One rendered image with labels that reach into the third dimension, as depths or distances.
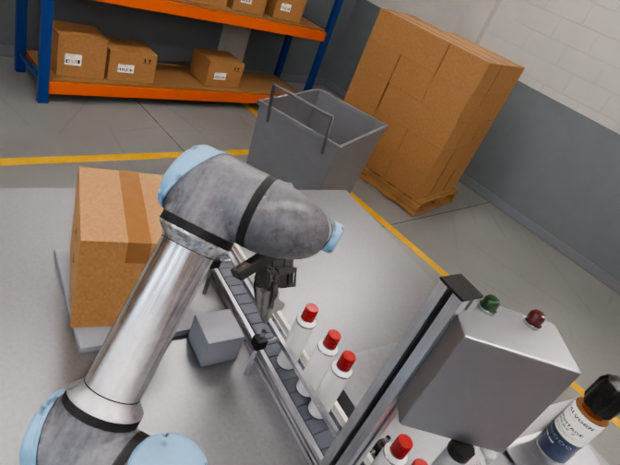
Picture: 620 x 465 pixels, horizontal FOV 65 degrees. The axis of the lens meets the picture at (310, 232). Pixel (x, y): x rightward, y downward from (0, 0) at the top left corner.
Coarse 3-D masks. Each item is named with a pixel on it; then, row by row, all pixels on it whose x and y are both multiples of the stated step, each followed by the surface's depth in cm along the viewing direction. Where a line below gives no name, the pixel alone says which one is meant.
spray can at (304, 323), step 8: (312, 304) 116; (304, 312) 115; (312, 312) 114; (296, 320) 116; (304, 320) 115; (312, 320) 115; (296, 328) 116; (304, 328) 115; (312, 328) 116; (288, 336) 120; (296, 336) 117; (304, 336) 117; (288, 344) 120; (296, 344) 118; (304, 344) 119; (280, 352) 123; (296, 352) 120; (280, 360) 123; (296, 360) 122; (288, 368) 123
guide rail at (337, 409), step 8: (240, 248) 152; (240, 256) 150; (280, 312) 135; (280, 320) 133; (288, 328) 131; (304, 352) 126; (304, 360) 125; (336, 400) 117; (336, 408) 115; (344, 416) 114; (368, 456) 107; (368, 464) 107
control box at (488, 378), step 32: (480, 320) 63; (512, 320) 66; (448, 352) 62; (480, 352) 61; (512, 352) 61; (544, 352) 63; (416, 384) 68; (448, 384) 64; (480, 384) 64; (512, 384) 64; (544, 384) 63; (416, 416) 68; (448, 416) 68; (480, 416) 67; (512, 416) 67
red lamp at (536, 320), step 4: (532, 312) 66; (536, 312) 66; (540, 312) 66; (524, 316) 67; (528, 316) 66; (532, 316) 66; (536, 316) 66; (540, 316) 65; (544, 316) 66; (524, 320) 67; (528, 320) 66; (532, 320) 66; (536, 320) 66; (540, 320) 65; (544, 320) 66; (528, 324) 66; (532, 324) 66; (536, 324) 66; (540, 324) 66; (532, 328) 66; (536, 328) 66; (540, 328) 66
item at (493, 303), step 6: (492, 294) 66; (486, 300) 65; (492, 300) 65; (498, 300) 65; (480, 306) 66; (486, 306) 65; (492, 306) 65; (498, 306) 65; (486, 312) 65; (492, 312) 65
